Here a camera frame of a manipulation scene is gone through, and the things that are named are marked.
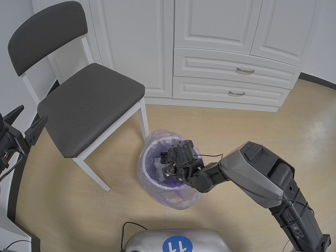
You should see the white paper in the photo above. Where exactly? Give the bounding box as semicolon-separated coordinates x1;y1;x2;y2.
154;158;166;184

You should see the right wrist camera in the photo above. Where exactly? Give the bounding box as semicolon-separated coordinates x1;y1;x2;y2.
160;151;174;165

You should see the purple plastic bag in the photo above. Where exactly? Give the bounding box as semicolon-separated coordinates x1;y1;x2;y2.
137;130;202;210

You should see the black cable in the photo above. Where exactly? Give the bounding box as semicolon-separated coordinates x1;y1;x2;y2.
120;222;149;250
5;240;33;252

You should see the white trash bin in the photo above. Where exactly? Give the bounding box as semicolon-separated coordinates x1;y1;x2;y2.
142;138;200;194

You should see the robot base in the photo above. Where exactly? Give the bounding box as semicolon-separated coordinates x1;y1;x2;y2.
126;229;234;252

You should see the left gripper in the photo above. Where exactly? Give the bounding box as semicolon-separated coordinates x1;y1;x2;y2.
0;105;49;157

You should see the white wardrobe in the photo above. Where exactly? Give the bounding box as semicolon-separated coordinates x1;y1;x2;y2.
30;0;324;112

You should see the grey and white chair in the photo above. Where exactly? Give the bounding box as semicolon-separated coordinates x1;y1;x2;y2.
8;1;149;192

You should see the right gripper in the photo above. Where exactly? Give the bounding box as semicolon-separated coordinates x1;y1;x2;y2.
162;165;187;186

